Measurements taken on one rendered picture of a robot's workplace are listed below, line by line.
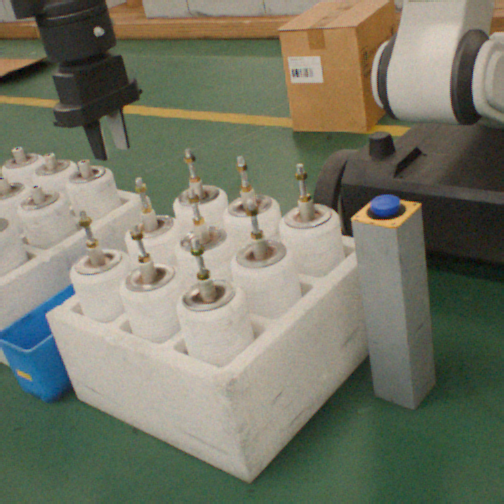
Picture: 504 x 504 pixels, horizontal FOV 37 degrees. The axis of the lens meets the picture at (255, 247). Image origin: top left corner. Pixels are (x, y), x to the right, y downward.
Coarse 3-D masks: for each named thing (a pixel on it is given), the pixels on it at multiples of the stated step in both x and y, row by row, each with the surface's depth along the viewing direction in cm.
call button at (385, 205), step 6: (378, 198) 101; (384, 198) 100; (390, 198) 100; (396, 198) 100; (372, 204) 100; (378, 204) 99; (384, 204) 99; (390, 204) 99; (396, 204) 99; (372, 210) 100; (378, 210) 99; (384, 210) 98; (390, 210) 98; (396, 210) 100
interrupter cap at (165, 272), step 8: (160, 264) 112; (168, 264) 111; (136, 272) 111; (160, 272) 110; (168, 272) 109; (128, 280) 109; (136, 280) 109; (160, 280) 108; (168, 280) 107; (128, 288) 107; (136, 288) 107; (144, 288) 106; (152, 288) 106
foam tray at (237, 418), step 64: (64, 320) 117; (128, 320) 114; (256, 320) 108; (320, 320) 111; (128, 384) 113; (192, 384) 101; (256, 384) 101; (320, 384) 114; (192, 448) 110; (256, 448) 104
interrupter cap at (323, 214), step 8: (296, 208) 120; (320, 208) 118; (328, 208) 118; (288, 216) 118; (296, 216) 118; (320, 216) 116; (328, 216) 115; (288, 224) 115; (296, 224) 115; (304, 224) 115; (312, 224) 114; (320, 224) 114
